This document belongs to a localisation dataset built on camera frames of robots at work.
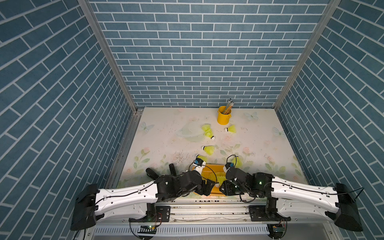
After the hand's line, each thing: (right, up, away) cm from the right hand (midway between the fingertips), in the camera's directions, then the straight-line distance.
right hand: (220, 191), depth 73 cm
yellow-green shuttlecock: (-7, +11, +21) cm, 25 cm away
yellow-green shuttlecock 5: (+13, +30, +31) cm, 45 cm away
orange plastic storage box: (-4, +5, +13) cm, 14 cm away
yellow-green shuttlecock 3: (+14, +9, +18) cm, 25 cm away
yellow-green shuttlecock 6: (-1, +9, -7) cm, 11 cm away
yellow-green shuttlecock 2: (-4, +17, +23) cm, 29 cm away
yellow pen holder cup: (+7, +37, +36) cm, 52 cm away
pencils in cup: (+10, +45, +31) cm, 55 cm away
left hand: (-4, +5, -3) cm, 7 cm away
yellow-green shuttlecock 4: (-5, +28, +28) cm, 40 cm away
